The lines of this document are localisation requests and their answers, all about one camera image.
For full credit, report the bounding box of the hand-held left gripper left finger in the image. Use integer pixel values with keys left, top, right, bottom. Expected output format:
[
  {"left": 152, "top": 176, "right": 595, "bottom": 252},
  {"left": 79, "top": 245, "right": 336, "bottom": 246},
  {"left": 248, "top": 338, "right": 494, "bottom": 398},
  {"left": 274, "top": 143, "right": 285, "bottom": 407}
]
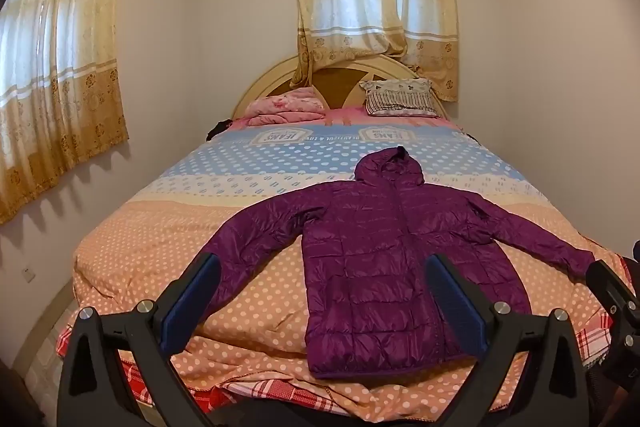
[{"left": 57, "top": 252, "right": 222, "bottom": 427}]

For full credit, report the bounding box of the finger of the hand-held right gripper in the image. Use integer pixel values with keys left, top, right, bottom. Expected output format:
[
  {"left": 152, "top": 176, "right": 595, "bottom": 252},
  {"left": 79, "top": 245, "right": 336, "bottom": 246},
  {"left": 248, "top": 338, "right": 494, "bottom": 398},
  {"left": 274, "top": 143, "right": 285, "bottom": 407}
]
[{"left": 585, "top": 259, "right": 637, "bottom": 323}]

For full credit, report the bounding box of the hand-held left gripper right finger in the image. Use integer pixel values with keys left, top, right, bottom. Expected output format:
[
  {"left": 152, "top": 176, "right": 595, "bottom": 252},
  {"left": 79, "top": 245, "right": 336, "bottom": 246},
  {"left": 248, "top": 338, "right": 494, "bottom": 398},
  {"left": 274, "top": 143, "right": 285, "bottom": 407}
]
[{"left": 424, "top": 253, "right": 591, "bottom": 427}]

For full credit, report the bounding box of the purple hooded puffer jacket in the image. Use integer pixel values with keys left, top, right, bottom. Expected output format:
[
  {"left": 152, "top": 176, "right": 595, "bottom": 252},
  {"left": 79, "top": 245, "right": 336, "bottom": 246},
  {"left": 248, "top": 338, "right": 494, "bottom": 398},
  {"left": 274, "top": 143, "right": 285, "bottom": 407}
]
[{"left": 202, "top": 146, "right": 610, "bottom": 380}]

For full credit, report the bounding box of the polka dot duvet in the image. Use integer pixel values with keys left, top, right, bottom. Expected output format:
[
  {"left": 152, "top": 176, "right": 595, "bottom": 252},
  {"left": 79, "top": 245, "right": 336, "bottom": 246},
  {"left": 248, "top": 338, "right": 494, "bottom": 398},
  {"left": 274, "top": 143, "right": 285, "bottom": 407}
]
[{"left": 70, "top": 114, "right": 632, "bottom": 414}]

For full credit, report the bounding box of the dark cloth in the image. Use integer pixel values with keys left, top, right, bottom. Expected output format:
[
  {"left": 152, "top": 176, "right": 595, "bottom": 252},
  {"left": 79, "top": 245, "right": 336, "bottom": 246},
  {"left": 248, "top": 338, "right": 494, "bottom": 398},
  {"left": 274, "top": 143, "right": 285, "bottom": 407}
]
[{"left": 205, "top": 119, "right": 234, "bottom": 142}]

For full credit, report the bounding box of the striped floral pillow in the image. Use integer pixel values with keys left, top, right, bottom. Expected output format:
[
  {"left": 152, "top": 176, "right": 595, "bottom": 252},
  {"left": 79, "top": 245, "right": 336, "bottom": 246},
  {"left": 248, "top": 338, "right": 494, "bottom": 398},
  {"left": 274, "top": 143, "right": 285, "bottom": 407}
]
[{"left": 359, "top": 78, "right": 445, "bottom": 116}]

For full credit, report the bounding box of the pink bed sheet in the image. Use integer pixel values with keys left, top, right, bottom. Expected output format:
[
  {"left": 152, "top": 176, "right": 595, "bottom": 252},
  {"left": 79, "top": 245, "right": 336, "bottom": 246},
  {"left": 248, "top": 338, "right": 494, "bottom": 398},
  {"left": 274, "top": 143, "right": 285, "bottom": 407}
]
[{"left": 227, "top": 106, "right": 453, "bottom": 130}]

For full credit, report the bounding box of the pink folded blanket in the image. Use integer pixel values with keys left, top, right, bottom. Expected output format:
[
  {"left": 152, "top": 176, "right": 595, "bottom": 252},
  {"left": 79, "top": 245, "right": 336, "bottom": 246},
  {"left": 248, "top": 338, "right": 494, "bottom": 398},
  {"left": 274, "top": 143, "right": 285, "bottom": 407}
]
[{"left": 244, "top": 88, "right": 327, "bottom": 126}]

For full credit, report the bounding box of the cream wooden headboard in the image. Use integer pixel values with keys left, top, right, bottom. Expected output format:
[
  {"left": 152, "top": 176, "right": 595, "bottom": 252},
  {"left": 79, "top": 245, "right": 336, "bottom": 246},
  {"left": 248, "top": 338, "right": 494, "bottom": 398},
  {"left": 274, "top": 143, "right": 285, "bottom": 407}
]
[{"left": 231, "top": 55, "right": 451, "bottom": 120}]

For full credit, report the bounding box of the beige floral curtain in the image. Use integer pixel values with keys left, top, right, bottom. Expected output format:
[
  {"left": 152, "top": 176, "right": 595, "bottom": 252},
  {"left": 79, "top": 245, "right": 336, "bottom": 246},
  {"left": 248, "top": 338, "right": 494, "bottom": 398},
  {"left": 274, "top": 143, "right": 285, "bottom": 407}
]
[
  {"left": 286, "top": 0, "right": 460, "bottom": 104},
  {"left": 0, "top": 0, "right": 130, "bottom": 225}
]

